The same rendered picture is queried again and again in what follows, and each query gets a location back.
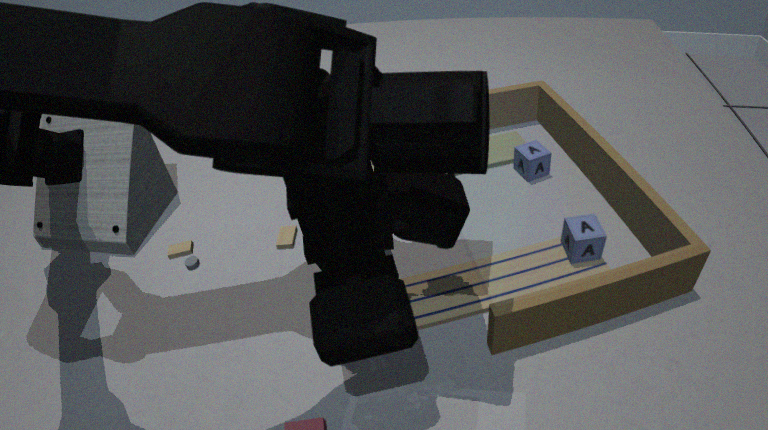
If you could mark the olive-tan block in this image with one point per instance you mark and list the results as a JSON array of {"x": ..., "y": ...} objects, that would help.
[{"x": 286, "y": 237}]

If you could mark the tan rectangular block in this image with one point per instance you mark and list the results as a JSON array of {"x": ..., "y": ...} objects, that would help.
[{"x": 181, "y": 249}]

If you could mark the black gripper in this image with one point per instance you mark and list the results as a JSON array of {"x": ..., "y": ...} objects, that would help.
[{"x": 361, "y": 308}]

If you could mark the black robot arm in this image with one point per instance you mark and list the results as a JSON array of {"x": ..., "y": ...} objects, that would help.
[{"x": 243, "y": 85}]

